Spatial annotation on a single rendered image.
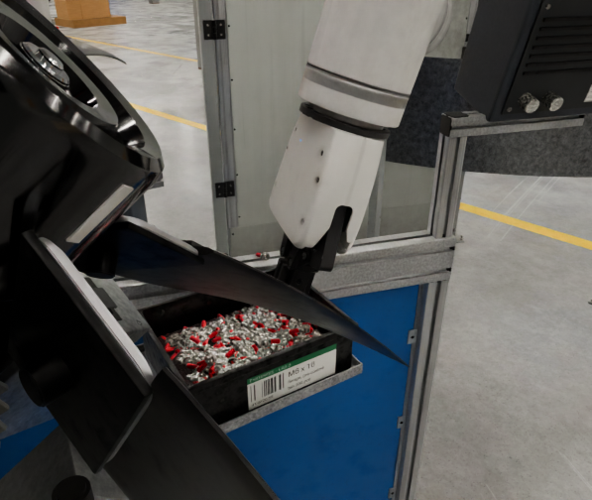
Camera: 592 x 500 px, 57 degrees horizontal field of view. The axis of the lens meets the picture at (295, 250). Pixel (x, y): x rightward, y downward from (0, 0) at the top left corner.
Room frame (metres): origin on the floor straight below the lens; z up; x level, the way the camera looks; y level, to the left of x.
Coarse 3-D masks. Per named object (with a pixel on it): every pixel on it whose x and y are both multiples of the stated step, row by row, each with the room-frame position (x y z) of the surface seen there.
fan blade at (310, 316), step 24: (216, 264) 0.28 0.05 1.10; (240, 264) 0.27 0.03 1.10; (192, 288) 0.36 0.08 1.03; (216, 288) 0.34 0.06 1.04; (240, 288) 0.32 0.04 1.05; (264, 288) 0.30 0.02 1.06; (288, 288) 0.29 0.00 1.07; (288, 312) 0.38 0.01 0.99; (312, 312) 0.33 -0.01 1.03; (336, 312) 0.31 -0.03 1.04; (360, 336) 0.34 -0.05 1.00
